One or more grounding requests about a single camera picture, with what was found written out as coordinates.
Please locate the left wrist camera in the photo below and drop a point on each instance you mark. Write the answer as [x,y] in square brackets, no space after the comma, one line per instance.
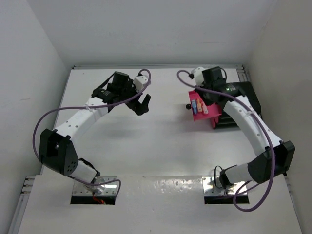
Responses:
[140,82]

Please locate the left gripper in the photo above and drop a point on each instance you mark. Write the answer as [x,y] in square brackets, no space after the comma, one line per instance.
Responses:
[139,108]

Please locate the orange correction tape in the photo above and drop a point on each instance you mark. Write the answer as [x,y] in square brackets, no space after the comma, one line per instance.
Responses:
[199,105]

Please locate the left base plate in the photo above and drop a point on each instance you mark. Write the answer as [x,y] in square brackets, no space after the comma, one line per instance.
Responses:
[80,189]

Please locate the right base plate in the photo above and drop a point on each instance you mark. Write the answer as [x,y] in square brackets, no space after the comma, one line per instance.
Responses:
[210,189]

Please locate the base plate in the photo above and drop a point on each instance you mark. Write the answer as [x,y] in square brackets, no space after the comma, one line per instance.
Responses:
[80,189]
[210,189]

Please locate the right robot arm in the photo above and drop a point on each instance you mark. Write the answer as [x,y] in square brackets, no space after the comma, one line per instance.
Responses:
[239,101]

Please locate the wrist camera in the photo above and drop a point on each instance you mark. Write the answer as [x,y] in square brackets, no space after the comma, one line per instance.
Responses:
[198,75]
[140,82]

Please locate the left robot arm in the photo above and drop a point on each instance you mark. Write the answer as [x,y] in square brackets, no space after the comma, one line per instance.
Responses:
[57,147]

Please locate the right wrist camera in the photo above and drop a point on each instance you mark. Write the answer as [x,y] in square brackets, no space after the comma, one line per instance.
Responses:
[198,75]

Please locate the pink correction tape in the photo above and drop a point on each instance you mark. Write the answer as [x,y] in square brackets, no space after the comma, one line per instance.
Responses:
[204,109]

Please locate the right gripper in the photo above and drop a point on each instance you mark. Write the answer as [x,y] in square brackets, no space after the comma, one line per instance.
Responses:
[207,101]

